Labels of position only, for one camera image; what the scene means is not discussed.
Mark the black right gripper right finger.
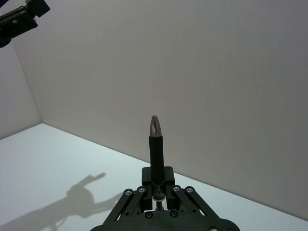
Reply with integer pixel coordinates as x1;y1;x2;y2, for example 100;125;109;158
164;166;209;216

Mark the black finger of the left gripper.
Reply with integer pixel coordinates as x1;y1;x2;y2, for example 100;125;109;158
0;0;51;32

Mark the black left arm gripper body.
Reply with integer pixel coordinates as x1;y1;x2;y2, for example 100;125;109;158
0;30;13;48

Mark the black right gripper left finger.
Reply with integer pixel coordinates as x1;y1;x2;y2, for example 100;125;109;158
112;167;153;221

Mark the black tool with silver tip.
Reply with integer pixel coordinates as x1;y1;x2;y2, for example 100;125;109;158
149;115;167;213

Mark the white table cloth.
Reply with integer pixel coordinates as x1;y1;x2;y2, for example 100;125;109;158
0;123;236;231

